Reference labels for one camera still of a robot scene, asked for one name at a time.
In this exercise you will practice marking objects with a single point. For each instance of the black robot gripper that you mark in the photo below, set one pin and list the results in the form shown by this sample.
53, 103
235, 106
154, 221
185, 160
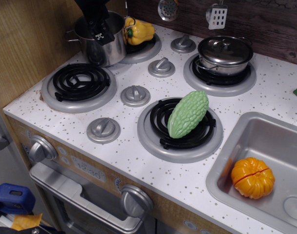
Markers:
95, 13

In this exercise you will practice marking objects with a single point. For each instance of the tall steel pot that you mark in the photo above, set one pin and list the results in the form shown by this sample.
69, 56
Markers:
94, 53

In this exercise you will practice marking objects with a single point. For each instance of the silver stove knob upper middle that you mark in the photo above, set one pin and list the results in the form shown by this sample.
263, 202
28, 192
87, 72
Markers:
162, 68

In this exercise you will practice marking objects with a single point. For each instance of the silver stove knob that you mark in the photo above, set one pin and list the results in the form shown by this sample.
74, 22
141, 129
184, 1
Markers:
183, 45
162, 68
103, 130
135, 96

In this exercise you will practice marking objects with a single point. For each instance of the silver stove knob lower middle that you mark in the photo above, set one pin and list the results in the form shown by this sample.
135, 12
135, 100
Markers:
135, 96

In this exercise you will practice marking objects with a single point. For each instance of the silver stove knob back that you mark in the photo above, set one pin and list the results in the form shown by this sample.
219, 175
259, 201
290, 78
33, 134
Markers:
183, 45

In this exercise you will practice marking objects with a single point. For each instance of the silver stove knob front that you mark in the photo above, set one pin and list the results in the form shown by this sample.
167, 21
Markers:
103, 130

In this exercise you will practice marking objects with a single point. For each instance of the lidded steel pot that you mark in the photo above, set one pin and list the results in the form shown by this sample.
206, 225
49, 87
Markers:
223, 55

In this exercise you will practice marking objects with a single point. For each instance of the yellow toy bell pepper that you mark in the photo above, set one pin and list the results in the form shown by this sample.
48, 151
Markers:
136, 32

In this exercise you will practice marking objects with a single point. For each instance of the back left black burner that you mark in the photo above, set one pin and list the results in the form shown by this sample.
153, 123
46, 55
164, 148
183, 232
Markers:
142, 52

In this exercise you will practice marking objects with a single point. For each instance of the black burner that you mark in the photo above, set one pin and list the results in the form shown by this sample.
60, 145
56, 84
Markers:
78, 88
217, 85
142, 52
197, 145

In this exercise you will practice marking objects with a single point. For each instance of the front left black burner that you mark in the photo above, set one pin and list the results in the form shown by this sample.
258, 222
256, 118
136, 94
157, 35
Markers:
78, 88

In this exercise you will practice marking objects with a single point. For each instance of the hanging steel strainer ladle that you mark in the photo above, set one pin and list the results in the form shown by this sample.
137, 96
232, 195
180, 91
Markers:
168, 10

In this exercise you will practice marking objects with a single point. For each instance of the hanging slotted steel spatula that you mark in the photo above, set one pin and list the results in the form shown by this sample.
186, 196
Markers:
216, 15

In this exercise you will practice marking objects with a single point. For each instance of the front right black burner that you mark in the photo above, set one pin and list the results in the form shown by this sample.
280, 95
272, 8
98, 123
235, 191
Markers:
197, 145

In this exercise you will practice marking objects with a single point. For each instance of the back right black burner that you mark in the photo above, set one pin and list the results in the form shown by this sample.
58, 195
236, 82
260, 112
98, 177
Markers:
217, 85

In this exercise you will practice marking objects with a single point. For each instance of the green toy bitter gourd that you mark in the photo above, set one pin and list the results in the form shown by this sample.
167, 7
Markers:
187, 114

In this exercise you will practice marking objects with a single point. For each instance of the left silver oven knob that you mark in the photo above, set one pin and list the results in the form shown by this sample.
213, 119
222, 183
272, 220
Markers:
41, 149

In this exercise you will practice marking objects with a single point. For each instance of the silver oven knob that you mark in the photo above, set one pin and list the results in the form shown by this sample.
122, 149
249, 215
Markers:
135, 202
41, 149

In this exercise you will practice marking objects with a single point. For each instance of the oven clock display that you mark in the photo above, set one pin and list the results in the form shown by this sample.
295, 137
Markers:
89, 169

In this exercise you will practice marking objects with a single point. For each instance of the grey toy sink basin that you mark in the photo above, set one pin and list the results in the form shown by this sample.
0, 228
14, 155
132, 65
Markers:
274, 142

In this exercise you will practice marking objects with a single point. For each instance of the right silver oven knob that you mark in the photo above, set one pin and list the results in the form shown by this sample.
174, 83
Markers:
135, 202

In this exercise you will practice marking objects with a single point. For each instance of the blue clamp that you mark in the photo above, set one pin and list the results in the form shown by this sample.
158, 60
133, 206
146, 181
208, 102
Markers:
16, 200

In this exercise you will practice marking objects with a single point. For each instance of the yellow cloth scrap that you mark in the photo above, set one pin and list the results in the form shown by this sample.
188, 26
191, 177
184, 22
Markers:
25, 221

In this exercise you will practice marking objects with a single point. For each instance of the orange toy pumpkin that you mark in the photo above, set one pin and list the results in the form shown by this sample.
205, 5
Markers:
252, 178

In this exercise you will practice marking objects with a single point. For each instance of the silver oven door handle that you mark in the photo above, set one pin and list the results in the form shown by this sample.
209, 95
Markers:
82, 207

